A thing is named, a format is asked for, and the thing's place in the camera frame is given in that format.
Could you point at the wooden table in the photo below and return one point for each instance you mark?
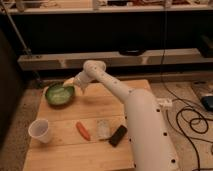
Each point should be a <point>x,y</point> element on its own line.
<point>68,150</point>

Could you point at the long wooden beam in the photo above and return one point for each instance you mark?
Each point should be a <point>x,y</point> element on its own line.
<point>112,59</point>

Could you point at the clear plastic packet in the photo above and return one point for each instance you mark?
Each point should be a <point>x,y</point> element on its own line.
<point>103,129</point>

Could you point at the black rectangular bar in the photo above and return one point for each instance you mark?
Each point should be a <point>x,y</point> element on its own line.
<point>117,135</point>

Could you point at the green ceramic bowl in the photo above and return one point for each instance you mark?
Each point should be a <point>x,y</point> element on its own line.
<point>57,95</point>

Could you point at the orange carrot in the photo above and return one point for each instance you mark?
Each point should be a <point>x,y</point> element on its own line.
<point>83,132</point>

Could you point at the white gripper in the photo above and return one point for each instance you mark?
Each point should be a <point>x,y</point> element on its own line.
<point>82,80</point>

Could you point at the white power strip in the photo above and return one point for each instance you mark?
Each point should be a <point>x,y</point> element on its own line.
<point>165,102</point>

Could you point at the upper wooden shelf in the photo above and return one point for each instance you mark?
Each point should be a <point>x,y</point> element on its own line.
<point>100,6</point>

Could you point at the metal tripod leg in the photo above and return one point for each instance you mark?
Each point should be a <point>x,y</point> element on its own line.
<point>26,49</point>

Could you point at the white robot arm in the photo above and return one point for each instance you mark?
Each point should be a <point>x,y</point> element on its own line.
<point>151,144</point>

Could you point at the white plastic cup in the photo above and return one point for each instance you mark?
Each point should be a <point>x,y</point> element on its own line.
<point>40,130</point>

